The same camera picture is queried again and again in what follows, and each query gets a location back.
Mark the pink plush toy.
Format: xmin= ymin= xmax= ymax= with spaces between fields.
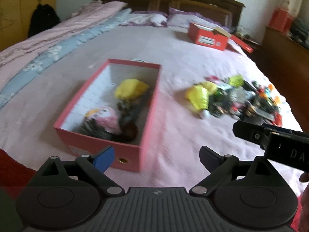
xmin=84 ymin=106 xmax=121 ymax=135

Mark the yellow plush toy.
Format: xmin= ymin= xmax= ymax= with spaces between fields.
xmin=197 ymin=81 xmax=217 ymax=95
xmin=115 ymin=78 xmax=149 ymax=101

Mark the red plastic cone hat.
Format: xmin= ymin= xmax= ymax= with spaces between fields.
xmin=272 ymin=112 xmax=282 ymax=127

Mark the green yellow shuttlecock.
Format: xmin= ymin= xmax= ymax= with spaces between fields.
xmin=228 ymin=74 xmax=244 ymax=87

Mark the pink open box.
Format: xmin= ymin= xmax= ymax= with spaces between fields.
xmin=53 ymin=59 xmax=161 ymax=172

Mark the yellow plastic shuttlecock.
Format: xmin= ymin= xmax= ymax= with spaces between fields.
xmin=185 ymin=85 xmax=210 ymax=119

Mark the bedside table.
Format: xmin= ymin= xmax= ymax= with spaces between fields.
xmin=231 ymin=25 xmax=261 ymax=51

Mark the brown wooden dresser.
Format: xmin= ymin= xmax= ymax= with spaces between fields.
xmin=253 ymin=27 xmax=309 ymax=132

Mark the red shoe box lid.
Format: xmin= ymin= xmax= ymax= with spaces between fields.
xmin=230 ymin=35 xmax=254 ymax=53

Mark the red shoe box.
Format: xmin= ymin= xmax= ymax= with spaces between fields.
xmin=188 ymin=23 xmax=230 ymax=51

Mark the blue floral quilt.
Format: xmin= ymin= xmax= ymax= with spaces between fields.
xmin=1 ymin=9 xmax=132 ymax=107

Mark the red gift bag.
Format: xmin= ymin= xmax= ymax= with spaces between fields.
xmin=268 ymin=9 xmax=294 ymax=34

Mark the folded pink quilt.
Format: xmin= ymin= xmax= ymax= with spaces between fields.
xmin=1 ymin=0 xmax=127 ymax=89

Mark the purple frilled pillow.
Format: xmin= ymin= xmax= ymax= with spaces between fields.
xmin=120 ymin=8 xmax=230 ymax=32

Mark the black backpack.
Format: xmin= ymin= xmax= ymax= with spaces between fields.
xmin=28 ymin=4 xmax=60 ymax=38

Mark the yellow wooden wardrobe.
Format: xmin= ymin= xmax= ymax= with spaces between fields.
xmin=1 ymin=0 xmax=55 ymax=50

